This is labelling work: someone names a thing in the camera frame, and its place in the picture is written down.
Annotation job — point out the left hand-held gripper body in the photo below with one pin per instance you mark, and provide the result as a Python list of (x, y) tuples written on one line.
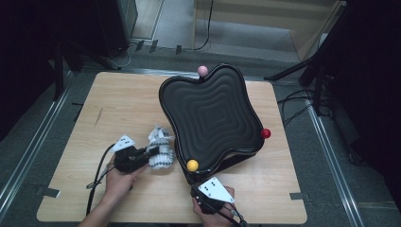
[(129, 160)]

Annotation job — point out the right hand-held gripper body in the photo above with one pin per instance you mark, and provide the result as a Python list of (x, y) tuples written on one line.
[(211, 198)]

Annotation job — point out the white striped cloth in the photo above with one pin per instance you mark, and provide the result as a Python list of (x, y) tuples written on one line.
[(162, 154)]

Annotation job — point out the black wavy tray stand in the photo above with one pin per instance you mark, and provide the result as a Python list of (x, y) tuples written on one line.
[(214, 116)]

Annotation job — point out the person's right hand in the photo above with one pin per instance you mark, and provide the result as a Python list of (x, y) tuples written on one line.
[(217, 221)]

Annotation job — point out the person's left hand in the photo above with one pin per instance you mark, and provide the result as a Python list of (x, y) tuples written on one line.
[(119, 184)]

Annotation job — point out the black floor tape strip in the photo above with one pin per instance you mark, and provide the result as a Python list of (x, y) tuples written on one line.
[(78, 114), (77, 103)]

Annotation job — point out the grey table edge tape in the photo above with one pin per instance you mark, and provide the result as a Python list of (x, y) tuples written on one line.
[(48, 192), (299, 196)]

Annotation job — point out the grey floor tape piece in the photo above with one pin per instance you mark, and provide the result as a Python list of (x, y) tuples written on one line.
[(153, 46), (140, 45), (178, 49)]

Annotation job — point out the black metal stand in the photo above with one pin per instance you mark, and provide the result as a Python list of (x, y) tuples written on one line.
[(58, 72), (317, 88)]

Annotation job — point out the dark cabinet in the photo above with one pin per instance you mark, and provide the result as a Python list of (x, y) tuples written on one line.
[(113, 25)]

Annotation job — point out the black curtain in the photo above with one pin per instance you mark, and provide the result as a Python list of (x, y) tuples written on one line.
[(25, 47), (372, 78)]

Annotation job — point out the long metal floor rail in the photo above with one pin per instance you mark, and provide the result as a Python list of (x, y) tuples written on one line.
[(334, 171), (47, 121)]

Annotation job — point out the short metal floor rail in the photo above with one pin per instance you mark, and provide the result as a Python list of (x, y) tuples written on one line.
[(249, 77)]

